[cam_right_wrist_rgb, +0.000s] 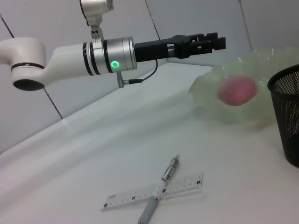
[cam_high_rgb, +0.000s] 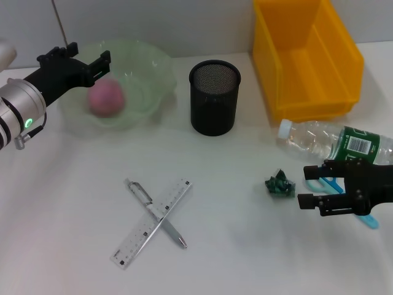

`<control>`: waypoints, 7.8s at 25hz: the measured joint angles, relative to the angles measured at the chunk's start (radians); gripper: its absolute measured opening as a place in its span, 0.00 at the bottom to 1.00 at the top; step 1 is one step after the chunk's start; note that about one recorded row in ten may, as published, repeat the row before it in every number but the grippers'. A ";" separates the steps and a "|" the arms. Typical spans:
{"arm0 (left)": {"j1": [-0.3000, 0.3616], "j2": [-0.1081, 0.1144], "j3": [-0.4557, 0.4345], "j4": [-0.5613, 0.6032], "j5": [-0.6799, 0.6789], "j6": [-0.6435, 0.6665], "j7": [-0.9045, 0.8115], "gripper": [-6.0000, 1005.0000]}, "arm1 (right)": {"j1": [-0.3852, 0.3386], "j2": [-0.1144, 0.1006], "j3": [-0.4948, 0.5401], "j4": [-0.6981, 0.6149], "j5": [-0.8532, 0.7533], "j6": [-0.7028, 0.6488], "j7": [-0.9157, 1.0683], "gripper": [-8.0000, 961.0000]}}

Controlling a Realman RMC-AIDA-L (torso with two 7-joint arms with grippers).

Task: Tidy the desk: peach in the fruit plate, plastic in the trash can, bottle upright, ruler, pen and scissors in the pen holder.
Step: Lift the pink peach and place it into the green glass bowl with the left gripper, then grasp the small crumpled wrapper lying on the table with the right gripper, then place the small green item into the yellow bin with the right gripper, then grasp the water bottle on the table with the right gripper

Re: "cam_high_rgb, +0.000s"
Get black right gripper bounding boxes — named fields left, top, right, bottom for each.
left=297, top=159, right=393, bottom=218

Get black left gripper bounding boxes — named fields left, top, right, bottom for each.
left=23, top=42, right=112, bottom=108

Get pink peach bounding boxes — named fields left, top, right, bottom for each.
left=87, top=78, right=126, bottom=119

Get clear water bottle green label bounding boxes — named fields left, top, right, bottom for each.
left=276, top=119, right=393, bottom=167

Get blue scissors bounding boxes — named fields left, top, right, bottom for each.
left=305, top=175, right=380, bottom=230

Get green translucent fruit plate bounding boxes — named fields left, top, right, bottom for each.
left=58, top=39, right=179, bottom=132

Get black mesh pen holder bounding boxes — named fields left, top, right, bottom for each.
left=189, top=60, right=242, bottom=137

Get silver pen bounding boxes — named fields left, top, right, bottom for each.
left=123, top=178, right=188, bottom=249

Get transparent plastic ruler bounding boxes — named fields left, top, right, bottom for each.
left=109, top=176, right=194, bottom=270

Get yellow plastic bin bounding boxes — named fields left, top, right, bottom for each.
left=252, top=0, right=365, bottom=122

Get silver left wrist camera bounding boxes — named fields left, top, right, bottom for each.
left=0, top=39, right=18, bottom=72

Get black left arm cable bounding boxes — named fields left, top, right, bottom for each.
left=14, top=112, right=49, bottom=151

